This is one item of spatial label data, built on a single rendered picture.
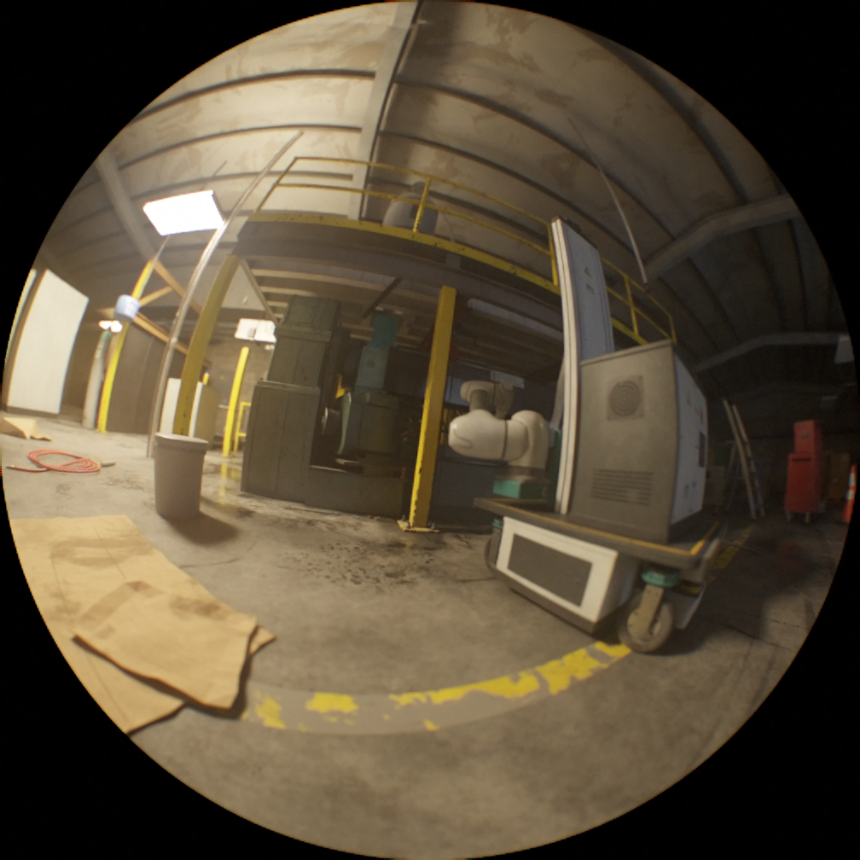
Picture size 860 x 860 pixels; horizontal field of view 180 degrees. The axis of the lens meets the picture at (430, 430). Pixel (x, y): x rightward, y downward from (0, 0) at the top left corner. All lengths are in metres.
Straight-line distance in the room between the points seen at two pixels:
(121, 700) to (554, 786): 0.67
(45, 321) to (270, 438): 4.85
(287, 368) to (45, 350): 4.78
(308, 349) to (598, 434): 2.02
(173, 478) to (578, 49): 5.97
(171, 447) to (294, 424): 1.04
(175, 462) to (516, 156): 5.71
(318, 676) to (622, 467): 0.88
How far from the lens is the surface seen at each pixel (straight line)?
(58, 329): 5.98
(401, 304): 2.80
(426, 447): 1.69
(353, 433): 1.88
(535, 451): 1.03
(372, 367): 2.73
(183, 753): 0.56
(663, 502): 0.76
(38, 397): 5.88
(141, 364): 5.86
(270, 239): 2.38
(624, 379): 0.85
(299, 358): 2.24
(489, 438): 1.00
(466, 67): 5.20
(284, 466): 2.11
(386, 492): 2.00
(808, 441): 4.58
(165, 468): 1.44
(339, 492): 1.98
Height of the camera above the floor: 0.48
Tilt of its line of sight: 5 degrees up
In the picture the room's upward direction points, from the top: 7 degrees clockwise
